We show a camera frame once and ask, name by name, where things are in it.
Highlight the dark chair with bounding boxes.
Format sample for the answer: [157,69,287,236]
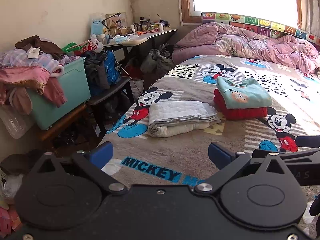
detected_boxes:
[86,76,135,135]

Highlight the wooden picture box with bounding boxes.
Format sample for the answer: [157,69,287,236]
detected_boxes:
[105,12,128,36]

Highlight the cartoon mouse printed blanket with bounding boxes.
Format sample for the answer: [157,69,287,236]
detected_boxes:
[100,54,320,240]

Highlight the dark cloth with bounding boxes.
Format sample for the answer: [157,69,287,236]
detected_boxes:
[0,150,43,176]

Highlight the white red plastic bag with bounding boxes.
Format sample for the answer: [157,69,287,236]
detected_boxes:
[84,34,104,53]

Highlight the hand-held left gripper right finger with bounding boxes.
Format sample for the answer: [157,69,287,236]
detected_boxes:
[208,142,297,193]

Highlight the white cable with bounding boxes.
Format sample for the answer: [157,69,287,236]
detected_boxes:
[111,44,141,81]

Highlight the pink quilt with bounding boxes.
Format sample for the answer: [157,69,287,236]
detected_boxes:
[172,22,320,74]

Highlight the teal printed sweater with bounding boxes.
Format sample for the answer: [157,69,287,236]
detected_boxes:
[216,76,273,110]

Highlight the brown garment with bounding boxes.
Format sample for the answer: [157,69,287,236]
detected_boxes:
[15,35,66,56]

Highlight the light curtain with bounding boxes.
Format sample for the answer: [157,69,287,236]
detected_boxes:
[299,0,320,34]

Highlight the pink satin garment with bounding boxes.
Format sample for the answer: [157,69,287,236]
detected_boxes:
[0,66,68,114]

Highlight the dark grey clothes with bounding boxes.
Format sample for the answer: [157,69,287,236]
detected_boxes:
[84,51,111,91]

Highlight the green package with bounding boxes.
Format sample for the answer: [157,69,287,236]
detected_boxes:
[62,42,88,53]

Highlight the blue plastic bag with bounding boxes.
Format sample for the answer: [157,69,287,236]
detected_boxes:
[104,50,122,85]

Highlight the white desk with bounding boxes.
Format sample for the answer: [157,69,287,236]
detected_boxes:
[102,28,178,63]

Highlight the white quilted garment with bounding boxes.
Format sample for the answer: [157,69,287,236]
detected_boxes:
[147,101,222,137]

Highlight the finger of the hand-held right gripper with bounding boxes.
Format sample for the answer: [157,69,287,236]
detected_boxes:
[296,135,320,148]
[276,148,320,166]

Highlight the clear plastic lid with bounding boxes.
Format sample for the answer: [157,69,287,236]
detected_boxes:
[0,105,33,139]

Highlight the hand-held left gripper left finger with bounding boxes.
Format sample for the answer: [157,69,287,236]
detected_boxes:
[30,141,128,196]

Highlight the wooden stool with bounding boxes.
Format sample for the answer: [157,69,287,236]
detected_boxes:
[37,102,101,153]

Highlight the group of desk bottles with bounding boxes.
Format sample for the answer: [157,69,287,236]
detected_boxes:
[130,16,172,34]

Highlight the grey bag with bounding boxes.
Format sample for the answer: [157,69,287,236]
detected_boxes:
[140,44,175,74]

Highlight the pink package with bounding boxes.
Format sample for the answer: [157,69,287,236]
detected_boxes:
[0,200,23,238]

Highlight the lavender plaid garment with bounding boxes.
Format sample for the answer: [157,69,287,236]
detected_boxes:
[0,49,62,73]

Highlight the teal storage bin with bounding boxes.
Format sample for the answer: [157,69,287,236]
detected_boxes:
[26,56,92,130]

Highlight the red knit sweater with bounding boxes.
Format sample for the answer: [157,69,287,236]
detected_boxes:
[213,89,268,120]

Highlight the clear blue label package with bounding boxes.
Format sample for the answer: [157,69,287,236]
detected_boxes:
[90,13,107,39]

